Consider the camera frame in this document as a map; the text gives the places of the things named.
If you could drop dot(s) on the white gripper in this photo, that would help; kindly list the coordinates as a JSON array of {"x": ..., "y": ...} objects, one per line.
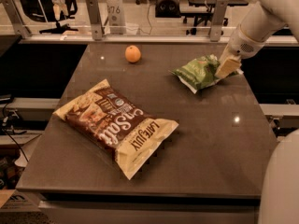
[{"x": 242, "y": 46}]

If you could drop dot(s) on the green jalapeno chip bag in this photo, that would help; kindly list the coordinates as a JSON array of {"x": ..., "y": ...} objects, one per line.
[{"x": 199, "y": 73}]

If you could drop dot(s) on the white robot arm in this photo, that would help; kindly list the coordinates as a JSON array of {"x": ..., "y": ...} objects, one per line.
[{"x": 250, "y": 35}]

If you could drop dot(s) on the brown Late July chip bag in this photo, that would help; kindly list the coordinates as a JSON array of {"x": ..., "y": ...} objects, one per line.
[{"x": 116, "y": 124}]

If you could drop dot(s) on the black desk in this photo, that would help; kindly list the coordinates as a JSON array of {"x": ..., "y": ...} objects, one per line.
[{"x": 205, "y": 17}]

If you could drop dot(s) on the orange fruit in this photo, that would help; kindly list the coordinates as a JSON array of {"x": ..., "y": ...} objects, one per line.
[{"x": 132, "y": 54}]

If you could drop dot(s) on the right metal rail bracket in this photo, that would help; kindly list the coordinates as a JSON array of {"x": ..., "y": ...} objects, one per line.
[{"x": 217, "y": 20}]

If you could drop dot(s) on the metal rail bracket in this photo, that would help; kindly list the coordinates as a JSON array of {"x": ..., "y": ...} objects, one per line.
[
  {"x": 16, "y": 20},
  {"x": 95, "y": 19},
  {"x": 217, "y": 20}
]

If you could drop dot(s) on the white numbered post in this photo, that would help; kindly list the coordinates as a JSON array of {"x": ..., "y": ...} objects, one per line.
[{"x": 115, "y": 11}]

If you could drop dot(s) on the middle metal rail bracket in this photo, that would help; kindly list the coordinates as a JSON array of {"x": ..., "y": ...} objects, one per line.
[{"x": 95, "y": 19}]

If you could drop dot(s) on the left metal rail bracket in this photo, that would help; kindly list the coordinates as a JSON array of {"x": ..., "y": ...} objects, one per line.
[{"x": 16, "y": 20}]

